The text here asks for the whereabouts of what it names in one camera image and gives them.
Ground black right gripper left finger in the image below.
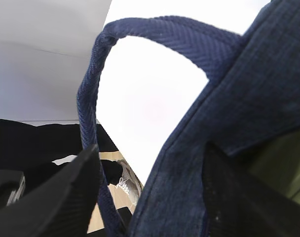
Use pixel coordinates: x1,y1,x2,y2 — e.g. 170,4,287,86
0,145,100,237

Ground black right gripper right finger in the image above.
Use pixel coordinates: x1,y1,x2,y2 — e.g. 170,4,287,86
202,143,300,237

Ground dark navy lunch bag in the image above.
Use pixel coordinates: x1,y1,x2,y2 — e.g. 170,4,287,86
76,0,300,237

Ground grey white sneaker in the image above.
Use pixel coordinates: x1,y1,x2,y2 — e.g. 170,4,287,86
116,159,143,206

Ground glass container with green lid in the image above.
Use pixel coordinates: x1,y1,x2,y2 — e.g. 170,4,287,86
249,130,300,204

